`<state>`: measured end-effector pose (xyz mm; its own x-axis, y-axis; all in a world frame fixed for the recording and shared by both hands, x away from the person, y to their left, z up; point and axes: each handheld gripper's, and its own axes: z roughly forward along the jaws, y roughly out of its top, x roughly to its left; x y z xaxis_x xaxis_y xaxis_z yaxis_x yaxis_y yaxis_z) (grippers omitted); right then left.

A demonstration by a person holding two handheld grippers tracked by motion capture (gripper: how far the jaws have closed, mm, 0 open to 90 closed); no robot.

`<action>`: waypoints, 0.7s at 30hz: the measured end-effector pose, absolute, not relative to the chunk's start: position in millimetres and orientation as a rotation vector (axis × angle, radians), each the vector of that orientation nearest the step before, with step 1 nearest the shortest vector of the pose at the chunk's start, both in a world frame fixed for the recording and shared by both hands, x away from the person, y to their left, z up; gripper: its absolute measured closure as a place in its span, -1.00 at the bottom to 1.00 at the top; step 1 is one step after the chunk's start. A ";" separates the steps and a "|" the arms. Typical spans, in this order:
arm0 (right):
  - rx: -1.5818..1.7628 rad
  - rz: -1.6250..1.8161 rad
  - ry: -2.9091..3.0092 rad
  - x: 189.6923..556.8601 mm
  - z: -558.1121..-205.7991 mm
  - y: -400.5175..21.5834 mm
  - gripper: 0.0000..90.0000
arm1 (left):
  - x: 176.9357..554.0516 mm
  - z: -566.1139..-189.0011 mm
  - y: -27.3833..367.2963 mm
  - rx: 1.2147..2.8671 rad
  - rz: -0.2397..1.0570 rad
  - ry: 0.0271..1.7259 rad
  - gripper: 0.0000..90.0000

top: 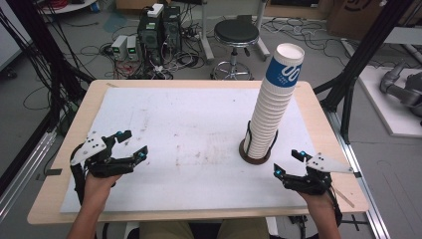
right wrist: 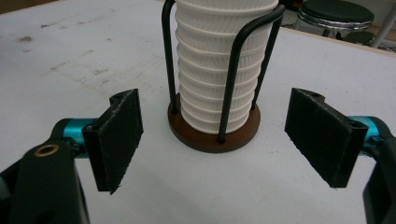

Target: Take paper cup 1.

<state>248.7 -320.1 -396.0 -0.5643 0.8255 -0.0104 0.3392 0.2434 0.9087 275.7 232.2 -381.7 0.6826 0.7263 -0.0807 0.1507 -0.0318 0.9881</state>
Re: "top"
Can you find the black frame post with cables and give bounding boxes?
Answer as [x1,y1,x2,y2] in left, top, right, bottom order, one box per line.
[0,0,96,133]

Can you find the aluminium rail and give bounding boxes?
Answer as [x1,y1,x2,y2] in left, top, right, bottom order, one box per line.
[324,109,391,239]
[0,128,58,220]

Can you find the white metal stand leg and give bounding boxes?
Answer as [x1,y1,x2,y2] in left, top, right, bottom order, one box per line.
[254,0,272,62]
[198,0,215,64]

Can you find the black computer tower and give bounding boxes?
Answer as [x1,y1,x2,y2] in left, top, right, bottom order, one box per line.
[137,13,165,66]
[162,5,183,54]

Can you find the white table mat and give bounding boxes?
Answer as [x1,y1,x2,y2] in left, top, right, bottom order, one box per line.
[60,87,334,214]

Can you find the grey power supply unit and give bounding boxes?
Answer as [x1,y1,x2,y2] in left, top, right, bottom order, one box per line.
[110,34,128,62]
[125,34,139,62]

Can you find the tangle of floor cables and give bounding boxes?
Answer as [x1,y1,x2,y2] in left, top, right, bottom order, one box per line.
[99,43,207,81]

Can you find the dark cup holder stand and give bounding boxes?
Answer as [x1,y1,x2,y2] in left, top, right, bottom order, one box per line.
[238,120,280,166]

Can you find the tall stack of paper cups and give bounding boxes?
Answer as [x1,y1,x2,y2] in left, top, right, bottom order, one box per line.
[243,42,306,160]

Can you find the white box on computer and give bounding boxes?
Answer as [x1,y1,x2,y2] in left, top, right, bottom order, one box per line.
[146,3,165,18]

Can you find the white floor platform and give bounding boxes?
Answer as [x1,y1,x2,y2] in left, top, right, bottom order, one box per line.
[357,66,422,138]

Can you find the brown cardboard box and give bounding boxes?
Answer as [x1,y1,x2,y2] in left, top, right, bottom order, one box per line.
[326,0,412,42]

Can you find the thin wooden stick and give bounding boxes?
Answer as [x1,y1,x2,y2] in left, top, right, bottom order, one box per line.
[332,188,355,209]

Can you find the black round stool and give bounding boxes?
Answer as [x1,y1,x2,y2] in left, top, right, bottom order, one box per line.
[210,14,261,82]

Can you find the person's leg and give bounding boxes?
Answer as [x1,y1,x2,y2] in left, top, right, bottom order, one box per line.
[138,220,195,239]
[217,218,271,239]

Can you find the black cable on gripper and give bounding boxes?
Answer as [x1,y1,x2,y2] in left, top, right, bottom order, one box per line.
[326,185,343,227]
[70,163,86,205]

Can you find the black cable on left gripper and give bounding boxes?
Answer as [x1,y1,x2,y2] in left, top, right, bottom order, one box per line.
[70,163,86,205]

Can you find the loose floor cables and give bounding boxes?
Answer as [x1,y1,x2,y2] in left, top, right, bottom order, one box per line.
[262,16,349,68]

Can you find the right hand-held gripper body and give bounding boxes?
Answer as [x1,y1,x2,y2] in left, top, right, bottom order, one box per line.
[285,152,354,196]

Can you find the person's left hand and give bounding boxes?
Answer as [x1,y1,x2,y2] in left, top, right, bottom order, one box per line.
[82,173,122,210]

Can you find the person's left leg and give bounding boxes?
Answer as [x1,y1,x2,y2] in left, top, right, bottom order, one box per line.
[138,220,195,239]

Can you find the person's right leg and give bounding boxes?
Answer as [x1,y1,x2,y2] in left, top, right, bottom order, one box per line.
[217,218,271,239]

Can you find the person's right hand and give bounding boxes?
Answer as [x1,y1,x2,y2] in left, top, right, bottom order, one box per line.
[297,191,334,217]

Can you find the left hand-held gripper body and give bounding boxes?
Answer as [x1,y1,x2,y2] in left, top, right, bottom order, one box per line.
[70,131,138,178]

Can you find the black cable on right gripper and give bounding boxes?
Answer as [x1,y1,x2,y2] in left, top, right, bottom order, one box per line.
[326,185,343,227]

